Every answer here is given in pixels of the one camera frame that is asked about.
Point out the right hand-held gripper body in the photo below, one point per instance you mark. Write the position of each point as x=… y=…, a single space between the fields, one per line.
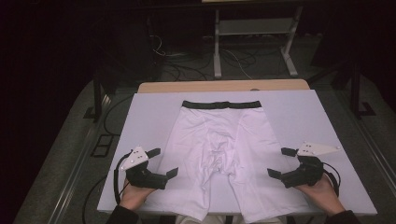
x=306 y=172

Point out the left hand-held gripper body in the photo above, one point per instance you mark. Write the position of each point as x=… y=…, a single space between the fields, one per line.
x=146 y=179

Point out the white shorts with black waistband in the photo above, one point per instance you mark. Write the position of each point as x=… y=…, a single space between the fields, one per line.
x=218 y=130

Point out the person's left hand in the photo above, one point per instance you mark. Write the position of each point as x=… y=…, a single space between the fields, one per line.
x=134 y=196

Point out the person's right hand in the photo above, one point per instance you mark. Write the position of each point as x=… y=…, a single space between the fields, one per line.
x=323 y=196

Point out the white table cover sheet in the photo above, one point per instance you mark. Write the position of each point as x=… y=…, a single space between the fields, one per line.
x=149 y=118

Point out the person's beige trouser legs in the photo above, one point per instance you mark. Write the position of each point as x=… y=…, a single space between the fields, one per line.
x=185 y=220

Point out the black framed floor socket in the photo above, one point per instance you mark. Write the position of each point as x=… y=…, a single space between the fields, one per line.
x=106 y=140

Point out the black metal stand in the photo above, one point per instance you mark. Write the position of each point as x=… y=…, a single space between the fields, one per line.
x=97 y=99
x=355 y=93

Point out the wooden table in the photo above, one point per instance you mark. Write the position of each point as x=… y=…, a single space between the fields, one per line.
x=218 y=85

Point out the metal floor rail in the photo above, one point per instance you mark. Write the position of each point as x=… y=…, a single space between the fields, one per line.
x=71 y=186
x=373 y=149

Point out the white metal desk frame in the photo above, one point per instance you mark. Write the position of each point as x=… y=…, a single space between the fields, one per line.
x=255 y=26

